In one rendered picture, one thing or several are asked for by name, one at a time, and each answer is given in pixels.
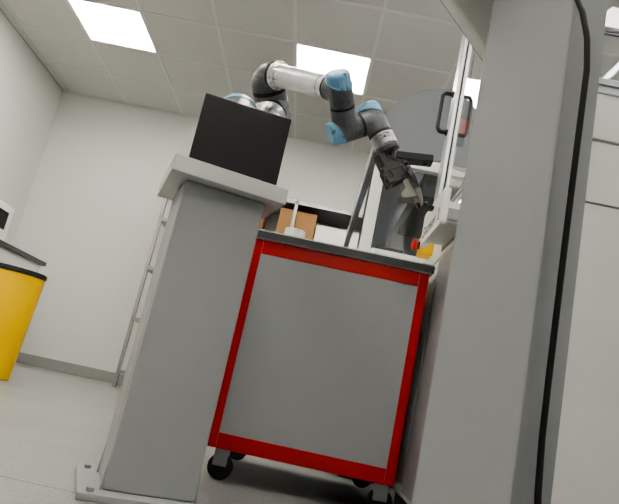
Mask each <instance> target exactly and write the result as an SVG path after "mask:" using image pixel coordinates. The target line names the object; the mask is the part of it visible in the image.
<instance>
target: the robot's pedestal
mask: <svg viewBox="0 0 619 504"><path fill-rule="evenodd" d="M288 191H289V190H288V189H285V188H282V187H279V186H276V185H273V184H270V183H267V182H264V181H261V180H258V179H255V178H251V177H248V176H245V175H242V174H239V173H236V172H233V171H230V170H227V169H224V168H221V167H218V166H215V165H212V164H209V163H206V162H202V161H199V160H196V159H193V158H190V157H187V156H184V155H181V154H178V153H176V154H175V156H174V158H173V160H172V162H171V164H170V166H169V167H168V169H167V171H166V173H165V175H164V177H163V179H162V181H161V182H160V186H159V189H158V193H157V196H159V197H162V198H166V199H169V200H172V204H171V208H170V212H169V215H168V219H167V223H166V226H165V230H164V234H163V237H162V241H161V244H160V248H159V252H158V255H157V259H156V263H155V266H154V270H153V274H152V277H151V281H150V285H149V288H148V292H147V296H146V299H145V303H144V307H143V310H142V314H141V318H140V321H139V325H138V328H137V332H136V336H135V339H134V343H133V347H132V350H131V354H130V358H129V361H128V365H127V369H126V372H125V376H124V380H123V383H122V387H121V391H120V394H119V398H118V401H117V405H116V409H115V412H114V416H113V420H112V423H111V427H110V431H109V434H108V438H107V442H106V444H105V447H104V450H103V453H102V456H101V459H100V462H99V464H98V467H97V468H96V467H91V464H85V465H76V468H75V500H80V501H87V502H94V503H101V504H212V502H211V501H210V500H209V499H208V498H207V496H206V495H205V494H204V493H203V492H202V491H201V489H200V488H199V482H200V476H201V470H202V465H203V461H204V457H205V453H206V449H207V444H208V440H209V436H210V432H211V428H212V423H213V419H214V415H215V411H216V407H217V402H218V398H219V394H220V390H221V386H222V381H223V377H224V373H225V369H226V364H227V360H228V356H229V352H230V348H231V343H232V339H233V335H234V331H235V327H236V322H237V318H238V314H239V310H240V306H241V301H242V297H243V293H244V289H245V285H246V280H247V276H248V272H249V268H250V264H251V259H252V255H253V251H254V247H255V243H256V238H257V234H258V230H259V226H260V222H261V220H262V219H264V218H265V217H267V216H268V215H270V214H272V213H273V212H275V211H276V210H278V209H279V208H281V207H282V206H284V205H285V204H286V200H287V195H288Z"/></svg>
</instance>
